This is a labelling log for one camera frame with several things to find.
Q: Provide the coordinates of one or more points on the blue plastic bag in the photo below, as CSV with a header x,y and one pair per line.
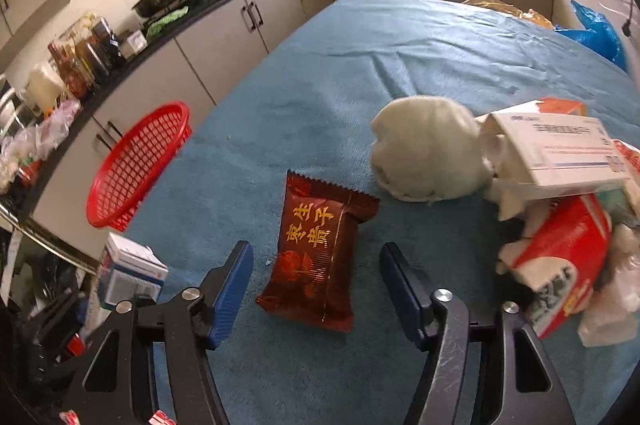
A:
x,y
595,30

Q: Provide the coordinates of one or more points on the green cloth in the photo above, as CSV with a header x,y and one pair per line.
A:
x,y
167,21

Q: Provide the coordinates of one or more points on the white plastic jug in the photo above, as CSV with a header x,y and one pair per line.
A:
x,y
45,87

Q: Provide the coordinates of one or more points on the blue blanket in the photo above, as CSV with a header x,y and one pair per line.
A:
x,y
325,80

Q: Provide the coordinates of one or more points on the red white tissue pack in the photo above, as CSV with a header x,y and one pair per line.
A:
x,y
565,250

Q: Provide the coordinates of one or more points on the yellow plastic bag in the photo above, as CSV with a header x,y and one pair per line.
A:
x,y
530,16

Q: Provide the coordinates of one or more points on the dark red snack packet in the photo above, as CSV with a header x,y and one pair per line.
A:
x,y
315,255

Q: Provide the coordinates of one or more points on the small blue white box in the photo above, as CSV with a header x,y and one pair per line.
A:
x,y
130,265

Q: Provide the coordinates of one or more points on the orange cardboard box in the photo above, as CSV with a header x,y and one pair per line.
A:
x,y
567,107

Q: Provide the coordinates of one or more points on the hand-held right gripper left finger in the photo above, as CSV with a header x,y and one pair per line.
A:
x,y
231,292

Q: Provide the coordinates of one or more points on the white medicine box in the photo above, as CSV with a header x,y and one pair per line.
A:
x,y
565,155

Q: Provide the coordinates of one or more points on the kitchen base cabinets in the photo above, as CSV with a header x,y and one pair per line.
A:
x,y
225,35

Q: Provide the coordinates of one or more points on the group of condiment bottles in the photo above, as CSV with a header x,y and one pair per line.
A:
x,y
85,55

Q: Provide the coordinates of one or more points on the red plastic basket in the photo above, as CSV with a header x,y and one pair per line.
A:
x,y
135,165

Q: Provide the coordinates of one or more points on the clear plastic bags on counter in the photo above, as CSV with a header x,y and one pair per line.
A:
x,y
35,140

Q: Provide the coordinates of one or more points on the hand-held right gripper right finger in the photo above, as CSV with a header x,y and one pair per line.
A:
x,y
400,295

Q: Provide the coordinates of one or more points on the crumpled white tissue ball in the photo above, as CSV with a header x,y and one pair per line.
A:
x,y
425,145

